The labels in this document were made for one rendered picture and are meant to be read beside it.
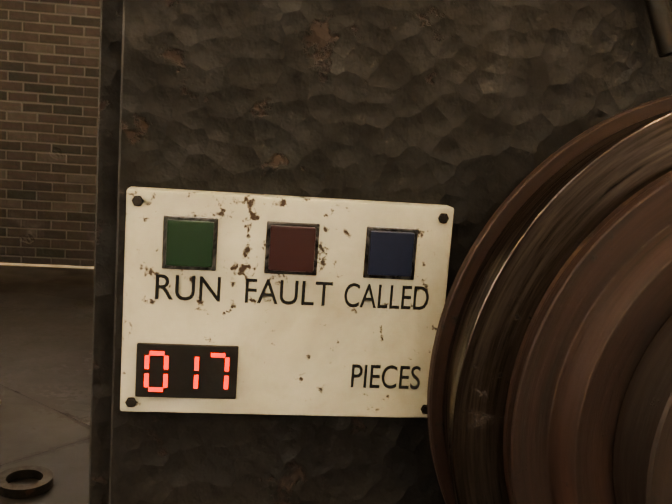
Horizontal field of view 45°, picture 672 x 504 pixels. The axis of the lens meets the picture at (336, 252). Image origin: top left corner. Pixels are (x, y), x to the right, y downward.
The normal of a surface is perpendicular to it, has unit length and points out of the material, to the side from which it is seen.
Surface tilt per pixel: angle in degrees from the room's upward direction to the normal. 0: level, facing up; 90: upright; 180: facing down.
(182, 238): 90
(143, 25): 90
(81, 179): 90
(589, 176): 90
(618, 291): 61
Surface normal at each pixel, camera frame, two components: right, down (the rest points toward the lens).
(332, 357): 0.13, 0.17
